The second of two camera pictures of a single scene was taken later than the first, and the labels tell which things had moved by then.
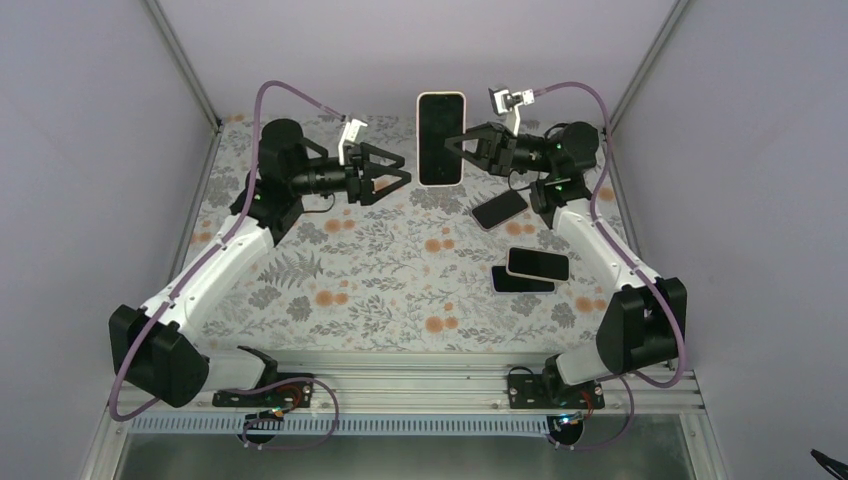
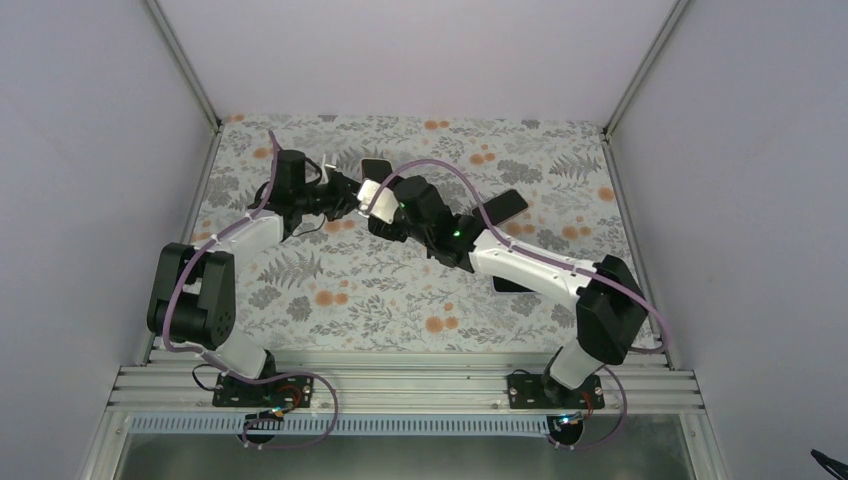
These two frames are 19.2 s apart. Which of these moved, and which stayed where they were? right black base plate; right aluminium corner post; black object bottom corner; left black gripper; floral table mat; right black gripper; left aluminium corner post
Moved: right black gripper; left black gripper
Stayed: left aluminium corner post; floral table mat; right aluminium corner post; right black base plate; black object bottom corner
